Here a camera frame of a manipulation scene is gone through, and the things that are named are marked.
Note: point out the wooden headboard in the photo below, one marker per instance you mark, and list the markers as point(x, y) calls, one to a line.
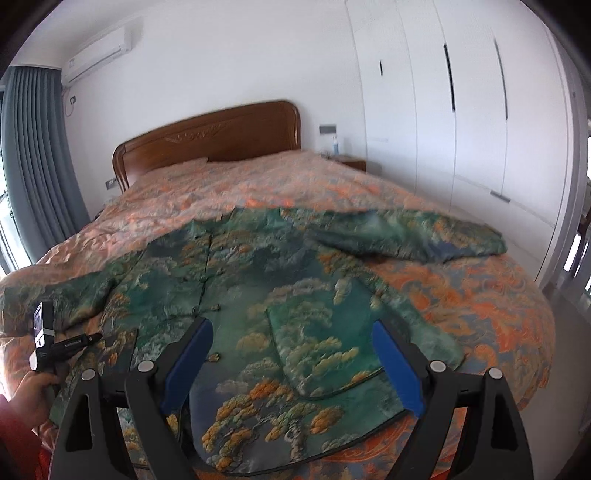
point(207, 134)

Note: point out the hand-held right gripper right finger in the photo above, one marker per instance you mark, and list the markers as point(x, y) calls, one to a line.
point(397, 364)

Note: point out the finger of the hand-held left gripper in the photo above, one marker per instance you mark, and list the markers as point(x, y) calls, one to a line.
point(85, 342)

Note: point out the person's left hand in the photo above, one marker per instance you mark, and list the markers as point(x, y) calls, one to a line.
point(32, 397)

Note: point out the orange floral bed blanket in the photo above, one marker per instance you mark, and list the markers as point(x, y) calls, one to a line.
point(461, 314)

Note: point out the small blue bottle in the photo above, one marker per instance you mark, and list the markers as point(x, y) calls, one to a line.
point(335, 145)

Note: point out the white wardrobe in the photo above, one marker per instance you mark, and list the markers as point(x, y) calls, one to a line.
point(461, 115)

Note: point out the person's red clothing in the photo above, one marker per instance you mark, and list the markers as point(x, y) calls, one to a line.
point(21, 452)

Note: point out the grey wall switch panel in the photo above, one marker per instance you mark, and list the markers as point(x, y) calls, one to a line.
point(328, 129)

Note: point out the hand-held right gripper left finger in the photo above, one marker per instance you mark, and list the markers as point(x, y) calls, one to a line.
point(191, 350)

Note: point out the wooden nightstand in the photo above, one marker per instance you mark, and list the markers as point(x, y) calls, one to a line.
point(351, 162)

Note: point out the white air conditioner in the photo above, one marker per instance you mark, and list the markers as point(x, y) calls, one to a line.
point(94, 57)

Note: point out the grey-blue curtain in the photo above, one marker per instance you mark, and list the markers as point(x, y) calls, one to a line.
point(41, 161)

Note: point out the green landscape print jacket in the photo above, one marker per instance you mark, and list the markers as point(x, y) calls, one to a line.
point(286, 295)

